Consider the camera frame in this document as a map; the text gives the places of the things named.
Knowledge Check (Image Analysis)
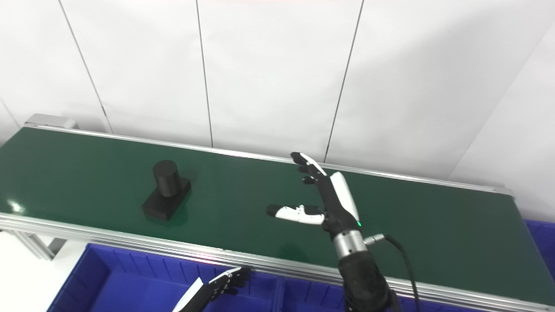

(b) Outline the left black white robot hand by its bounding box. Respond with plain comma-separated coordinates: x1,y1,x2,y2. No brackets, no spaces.
171,266,252,312

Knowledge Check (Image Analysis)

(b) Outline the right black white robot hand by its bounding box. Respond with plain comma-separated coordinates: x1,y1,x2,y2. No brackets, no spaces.
266,152,363,241

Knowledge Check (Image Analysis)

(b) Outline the black cylinder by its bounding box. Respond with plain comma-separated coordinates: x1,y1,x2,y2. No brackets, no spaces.
141,159,192,222

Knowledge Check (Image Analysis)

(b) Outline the blue plastic bin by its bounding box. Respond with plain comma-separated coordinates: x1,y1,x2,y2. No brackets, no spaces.
524,218,555,282
46,243,285,312
277,277,477,312

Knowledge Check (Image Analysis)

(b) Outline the green conveyor belt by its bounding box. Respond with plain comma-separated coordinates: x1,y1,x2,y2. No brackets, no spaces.
0,127,555,305
0,125,555,312

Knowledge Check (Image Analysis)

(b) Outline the aluminium conveyor leg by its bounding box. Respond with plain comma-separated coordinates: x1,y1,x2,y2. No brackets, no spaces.
0,229,66,261

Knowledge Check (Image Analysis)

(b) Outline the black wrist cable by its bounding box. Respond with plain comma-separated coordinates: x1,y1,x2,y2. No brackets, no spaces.
363,233,422,312

